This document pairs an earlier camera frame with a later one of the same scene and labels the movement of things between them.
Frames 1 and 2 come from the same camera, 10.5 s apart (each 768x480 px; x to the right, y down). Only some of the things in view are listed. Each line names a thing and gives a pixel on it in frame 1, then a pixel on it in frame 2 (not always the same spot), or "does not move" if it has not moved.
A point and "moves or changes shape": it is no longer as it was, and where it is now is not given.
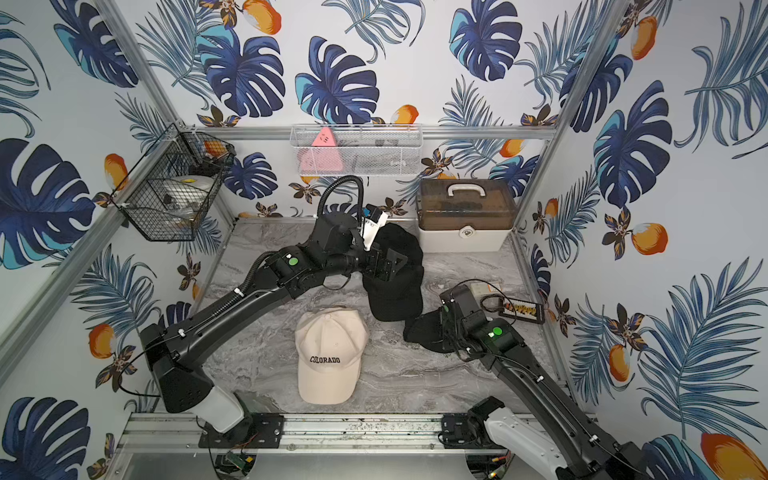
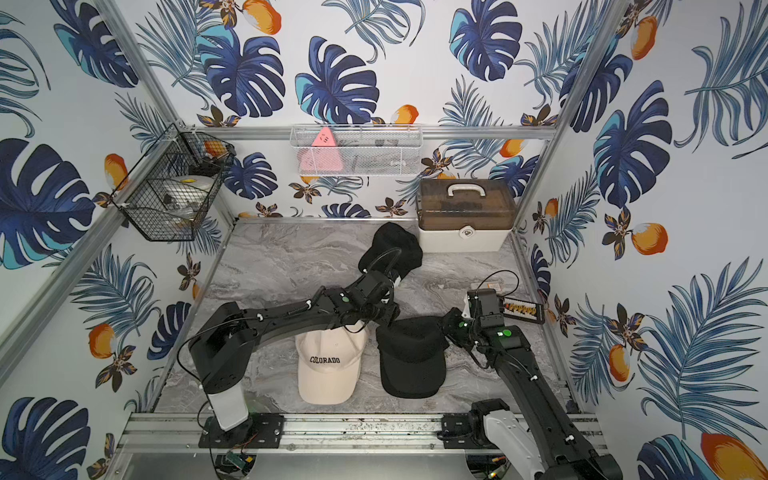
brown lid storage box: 466,215 does not move
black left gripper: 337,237 -> 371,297
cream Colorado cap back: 329,343 does not move
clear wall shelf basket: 359,150 does not move
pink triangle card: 322,156 does not move
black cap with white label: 426,329 moves or changes shape
